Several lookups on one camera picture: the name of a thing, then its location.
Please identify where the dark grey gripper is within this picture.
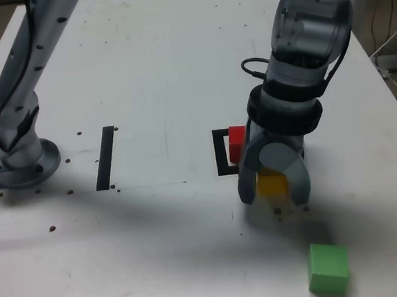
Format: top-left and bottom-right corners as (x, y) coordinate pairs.
(231, 114), (314, 212)

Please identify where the yellow cube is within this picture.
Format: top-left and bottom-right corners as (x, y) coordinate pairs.
(254, 165), (290, 198)

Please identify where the red cube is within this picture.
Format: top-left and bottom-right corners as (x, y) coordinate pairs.
(227, 124), (249, 164)

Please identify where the green cube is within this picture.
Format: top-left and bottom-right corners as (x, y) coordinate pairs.
(304, 240), (353, 297)

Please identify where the black tape square outline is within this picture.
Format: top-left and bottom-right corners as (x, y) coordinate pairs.
(211, 127), (244, 177)

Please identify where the black tape strip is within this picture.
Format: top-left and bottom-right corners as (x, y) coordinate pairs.
(91, 125), (120, 192)

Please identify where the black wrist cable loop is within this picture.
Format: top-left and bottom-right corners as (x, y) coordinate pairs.
(240, 56), (272, 81)

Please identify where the white cable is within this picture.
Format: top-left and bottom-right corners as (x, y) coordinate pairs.
(367, 15), (397, 98)

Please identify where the thin black hanging cable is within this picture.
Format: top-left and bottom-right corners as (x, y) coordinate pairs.
(382, 0), (397, 41)
(366, 0), (391, 56)

